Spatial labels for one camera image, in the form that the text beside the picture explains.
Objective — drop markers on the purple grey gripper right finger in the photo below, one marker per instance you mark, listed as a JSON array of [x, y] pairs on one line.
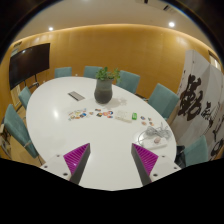
[[145, 161]]

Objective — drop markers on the white remote control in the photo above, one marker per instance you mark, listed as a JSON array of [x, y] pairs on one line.
[[123, 116]]

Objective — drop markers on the teal chair back right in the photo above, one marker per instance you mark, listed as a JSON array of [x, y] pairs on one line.
[[128, 81]]

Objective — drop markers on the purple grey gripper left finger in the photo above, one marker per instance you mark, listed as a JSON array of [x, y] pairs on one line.
[[76, 161]]

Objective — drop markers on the white calligraphy folding screen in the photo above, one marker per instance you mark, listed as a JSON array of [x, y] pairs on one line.
[[201, 104]]

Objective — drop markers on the grey plant pot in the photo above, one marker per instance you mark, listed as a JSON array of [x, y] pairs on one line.
[[103, 91]]

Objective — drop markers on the small green box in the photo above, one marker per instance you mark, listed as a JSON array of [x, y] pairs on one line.
[[134, 116]]

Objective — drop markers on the scattered colourful small cards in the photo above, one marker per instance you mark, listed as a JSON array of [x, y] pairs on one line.
[[84, 113]]

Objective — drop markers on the black wall television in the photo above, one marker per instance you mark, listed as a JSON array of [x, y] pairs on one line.
[[27, 63]]

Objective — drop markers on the teal chair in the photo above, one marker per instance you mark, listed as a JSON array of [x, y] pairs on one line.
[[16, 128], [128, 81], [91, 71], [63, 72], [197, 152], [163, 100], [24, 96]]

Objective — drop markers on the green potted plant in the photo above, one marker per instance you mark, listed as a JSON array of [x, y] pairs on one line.
[[104, 74]]

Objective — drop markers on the teal chair far left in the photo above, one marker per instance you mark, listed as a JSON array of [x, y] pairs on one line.
[[16, 128]]

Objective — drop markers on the teal chair left middle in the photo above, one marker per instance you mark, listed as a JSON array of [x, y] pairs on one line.
[[24, 96]]

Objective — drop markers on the teal chair near right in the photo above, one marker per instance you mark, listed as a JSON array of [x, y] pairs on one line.
[[197, 152]]

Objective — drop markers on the teal chair back left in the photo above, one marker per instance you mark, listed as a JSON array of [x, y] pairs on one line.
[[63, 72]]

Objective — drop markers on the teal chair back centre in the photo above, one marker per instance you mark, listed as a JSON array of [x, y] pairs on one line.
[[91, 71]]

